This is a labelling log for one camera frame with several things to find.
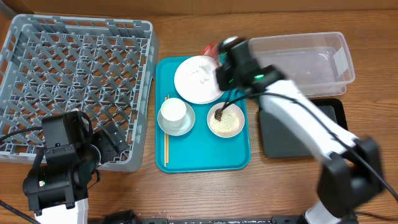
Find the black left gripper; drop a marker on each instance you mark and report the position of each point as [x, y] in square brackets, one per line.
[109, 150]

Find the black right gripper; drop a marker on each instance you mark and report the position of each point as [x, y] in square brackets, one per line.
[222, 76]

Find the red snack wrapper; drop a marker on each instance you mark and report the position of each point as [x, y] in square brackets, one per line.
[211, 50]

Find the brown food scrap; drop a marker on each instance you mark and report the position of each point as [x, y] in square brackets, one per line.
[218, 114]

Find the pink bowl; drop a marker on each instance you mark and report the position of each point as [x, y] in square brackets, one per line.
[238, 112]

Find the white rice pile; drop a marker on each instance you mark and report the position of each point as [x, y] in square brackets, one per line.
[229, 123]

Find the white paper cup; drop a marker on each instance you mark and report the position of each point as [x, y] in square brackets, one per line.
[173, 111]

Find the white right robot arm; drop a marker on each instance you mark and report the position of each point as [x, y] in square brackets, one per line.
[351, 167]

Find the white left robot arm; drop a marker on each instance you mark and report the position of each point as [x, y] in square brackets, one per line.
[58, 182]

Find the black waste tray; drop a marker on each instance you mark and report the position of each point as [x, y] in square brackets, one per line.
[280, 143]

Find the grey dishwasher rack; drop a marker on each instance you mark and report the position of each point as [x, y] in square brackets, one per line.
[54, 64]

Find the large white plate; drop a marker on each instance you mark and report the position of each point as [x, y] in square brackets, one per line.
[195, 80]

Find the teal serving tray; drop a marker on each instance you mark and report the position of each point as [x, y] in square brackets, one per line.
[199, 149]

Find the clear plastic bin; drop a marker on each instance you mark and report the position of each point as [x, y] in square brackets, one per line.
[319, 63]

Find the grey small bowl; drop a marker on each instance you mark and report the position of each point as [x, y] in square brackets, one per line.
[187, 124]

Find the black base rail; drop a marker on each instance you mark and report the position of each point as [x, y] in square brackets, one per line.
[129, 217]

